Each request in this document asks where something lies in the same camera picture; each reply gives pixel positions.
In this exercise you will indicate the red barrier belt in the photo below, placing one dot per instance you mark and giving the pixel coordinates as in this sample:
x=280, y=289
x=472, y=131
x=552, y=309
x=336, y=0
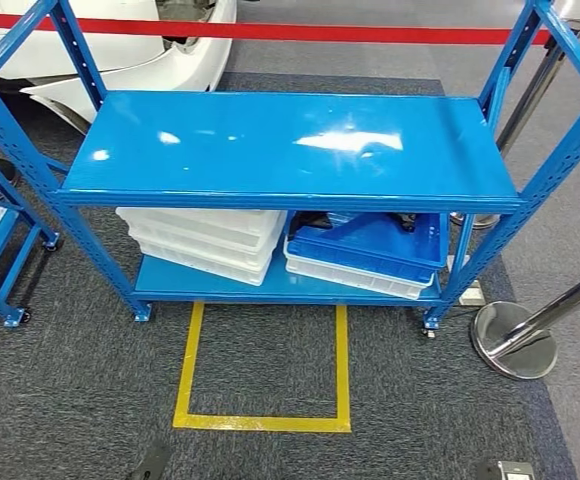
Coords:
x=320, y=32

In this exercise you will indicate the blue plastic tray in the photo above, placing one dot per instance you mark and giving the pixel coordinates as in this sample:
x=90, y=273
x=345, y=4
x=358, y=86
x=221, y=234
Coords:
x=370, y=242

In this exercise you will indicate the chrome stanchion post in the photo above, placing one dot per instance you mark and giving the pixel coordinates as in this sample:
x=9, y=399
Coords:
x=530, y=99
x=510, y=331

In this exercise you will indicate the silver floor socket box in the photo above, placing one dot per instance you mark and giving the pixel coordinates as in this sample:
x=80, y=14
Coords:
x=517, y=472
x=473, y=295

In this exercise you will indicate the blue metal shelf rack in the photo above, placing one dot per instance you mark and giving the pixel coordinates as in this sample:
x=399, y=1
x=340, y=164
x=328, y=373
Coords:
x=270, y=146

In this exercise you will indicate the white car body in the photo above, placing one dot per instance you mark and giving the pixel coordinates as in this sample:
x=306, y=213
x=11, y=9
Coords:
x=120, y=66

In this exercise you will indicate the small black plastic part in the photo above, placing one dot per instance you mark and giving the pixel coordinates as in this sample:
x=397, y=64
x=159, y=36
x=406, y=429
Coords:
x=408, y=222

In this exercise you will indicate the black right camera bracket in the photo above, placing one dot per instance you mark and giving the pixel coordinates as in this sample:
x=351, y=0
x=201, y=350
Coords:
x=485, y=470

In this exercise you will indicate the small blue metal rack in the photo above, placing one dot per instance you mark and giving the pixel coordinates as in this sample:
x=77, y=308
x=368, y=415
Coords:
x=0, y=265

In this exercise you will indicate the black left wrist bracket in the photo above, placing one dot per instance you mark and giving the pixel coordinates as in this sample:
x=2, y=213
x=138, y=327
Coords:
x=153, y=460

